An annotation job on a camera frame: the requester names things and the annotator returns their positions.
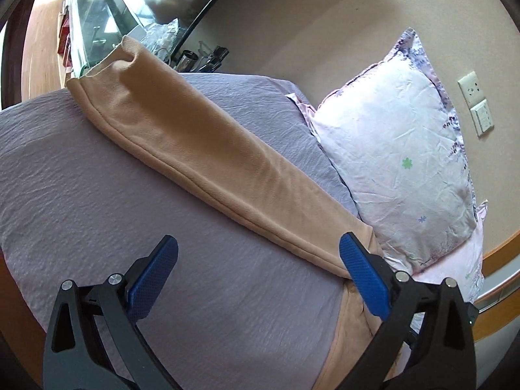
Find white wall switch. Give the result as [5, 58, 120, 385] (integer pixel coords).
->
[470, 99, 494, 138]

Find wooden headboard shelf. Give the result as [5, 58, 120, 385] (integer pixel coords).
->
[473, 231, 519, 342]

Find black desk items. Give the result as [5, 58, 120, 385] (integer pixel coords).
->
[174, 41, 230, 73]

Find glass top desk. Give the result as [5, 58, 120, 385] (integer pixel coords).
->
[64, 0, 146, 78]

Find floral pillow with tree print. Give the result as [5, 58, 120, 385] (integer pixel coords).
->
[293, 29, 477, 273]

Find white wall socket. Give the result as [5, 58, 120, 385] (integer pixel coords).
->
[457, 71, 485, 108]

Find pink floral pillow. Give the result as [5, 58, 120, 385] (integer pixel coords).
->
[384, 200, 488, 302]

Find tan fleece garment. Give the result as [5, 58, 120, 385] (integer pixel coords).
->
[67, 38, 383, 389]

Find lavender bed sheet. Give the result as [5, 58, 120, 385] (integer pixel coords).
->
[1, 90, 343, 389]

